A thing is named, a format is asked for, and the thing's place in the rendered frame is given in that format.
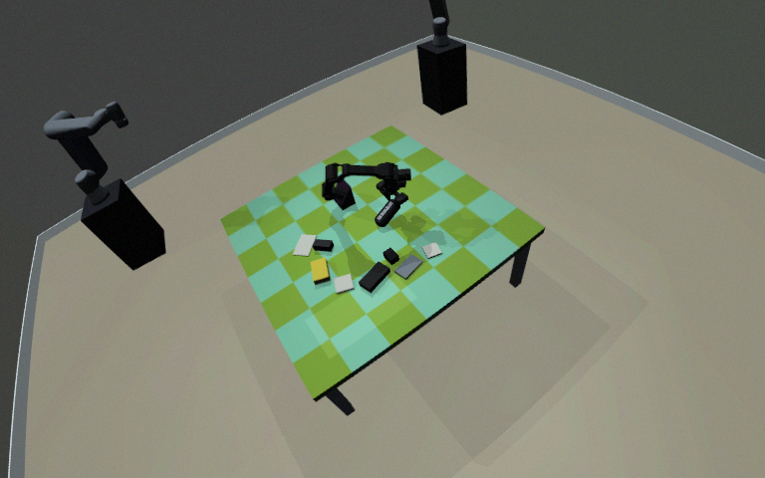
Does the olive yellow rectangular block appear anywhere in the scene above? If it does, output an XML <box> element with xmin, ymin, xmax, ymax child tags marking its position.
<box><xmin>311</xmin><ymin>258</ymin><xmax>331</xmax><ymax>285</ymax></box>

